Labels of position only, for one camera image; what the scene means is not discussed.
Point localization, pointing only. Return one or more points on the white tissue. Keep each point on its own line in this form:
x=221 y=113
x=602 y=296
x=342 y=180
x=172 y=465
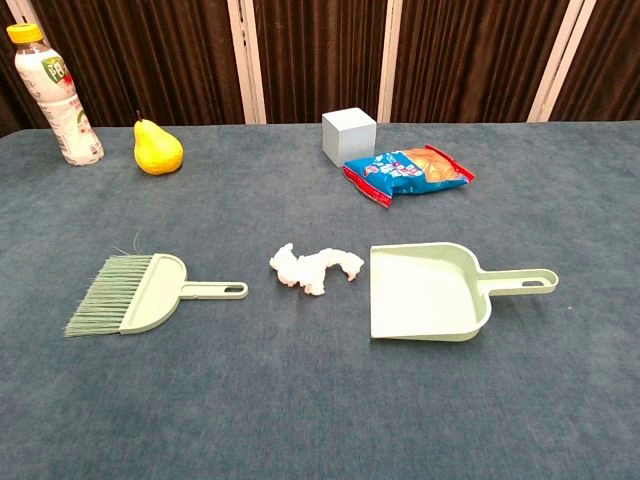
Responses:
x=310 y=270

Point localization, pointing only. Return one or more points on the light green plastic dustpan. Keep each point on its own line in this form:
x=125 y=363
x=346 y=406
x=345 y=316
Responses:
x=425 y=295

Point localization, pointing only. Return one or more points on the light green hand broom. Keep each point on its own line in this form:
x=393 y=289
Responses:
x=155 y=295

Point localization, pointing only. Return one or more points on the blue and red chips bag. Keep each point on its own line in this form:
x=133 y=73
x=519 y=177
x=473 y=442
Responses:
x=400 y=175

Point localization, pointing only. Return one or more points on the pale grey-blue cube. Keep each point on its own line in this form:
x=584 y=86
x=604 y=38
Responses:
x=350 y=135

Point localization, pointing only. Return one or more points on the yellow pear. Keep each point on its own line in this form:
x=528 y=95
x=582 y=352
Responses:
x=157 y=150

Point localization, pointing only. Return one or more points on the brown curtain folding screen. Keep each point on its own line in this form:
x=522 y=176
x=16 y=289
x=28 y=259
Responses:
x=320 y=50

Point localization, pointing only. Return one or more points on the white bottle with yellow cap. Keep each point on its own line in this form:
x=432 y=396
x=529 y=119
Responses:
x=60 y=110

